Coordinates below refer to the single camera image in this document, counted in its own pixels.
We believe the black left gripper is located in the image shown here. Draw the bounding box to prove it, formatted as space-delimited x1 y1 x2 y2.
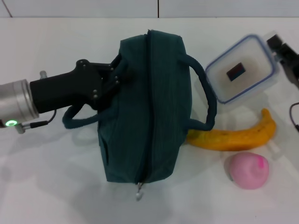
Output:
29 56 135 115

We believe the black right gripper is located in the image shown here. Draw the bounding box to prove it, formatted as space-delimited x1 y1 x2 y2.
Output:
266 34 299 89

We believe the clear blue-rimmed food container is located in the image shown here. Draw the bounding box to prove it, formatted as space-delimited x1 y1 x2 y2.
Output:
205 34 278 105

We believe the dark teal lunch bag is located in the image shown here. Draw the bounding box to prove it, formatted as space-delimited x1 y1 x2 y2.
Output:
62 29 217 202

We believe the yellow banana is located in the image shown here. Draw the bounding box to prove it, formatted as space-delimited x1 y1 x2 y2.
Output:
185 108 277 152

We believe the pink peach toy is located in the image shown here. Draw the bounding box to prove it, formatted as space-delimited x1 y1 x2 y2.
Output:
224 152 270 189

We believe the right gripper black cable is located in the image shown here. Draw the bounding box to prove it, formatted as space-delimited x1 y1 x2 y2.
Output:
289 102 299 133

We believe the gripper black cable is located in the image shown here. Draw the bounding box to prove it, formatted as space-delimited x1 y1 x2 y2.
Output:
289 102 299 133
29 109 58 128

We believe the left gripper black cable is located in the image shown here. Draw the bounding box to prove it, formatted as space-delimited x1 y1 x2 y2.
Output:
29 109 58 128

